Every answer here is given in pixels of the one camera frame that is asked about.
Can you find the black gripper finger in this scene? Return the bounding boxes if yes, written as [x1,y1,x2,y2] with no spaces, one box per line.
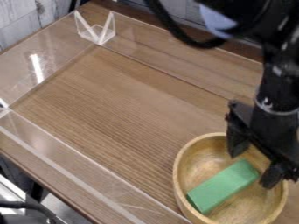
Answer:
[260,163,287,189]
[227,126,250,158]

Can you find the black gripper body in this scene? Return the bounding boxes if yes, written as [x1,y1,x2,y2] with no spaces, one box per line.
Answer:
[226,101,299,180]

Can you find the green rectangular block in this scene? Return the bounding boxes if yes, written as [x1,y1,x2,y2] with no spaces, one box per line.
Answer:
[186,159,259,214]

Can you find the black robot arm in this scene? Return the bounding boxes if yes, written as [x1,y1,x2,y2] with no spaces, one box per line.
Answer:
[144,0,299,189]

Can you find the brown wooden bowl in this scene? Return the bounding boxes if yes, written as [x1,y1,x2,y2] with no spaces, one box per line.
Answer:
[172,132,288,224]

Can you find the clear acrylic enclosure wall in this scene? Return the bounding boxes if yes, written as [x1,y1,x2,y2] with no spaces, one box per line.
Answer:
[0,10,299,224]

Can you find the black cable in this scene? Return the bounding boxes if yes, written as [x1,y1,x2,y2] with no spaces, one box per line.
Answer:
[0,200,60,224]

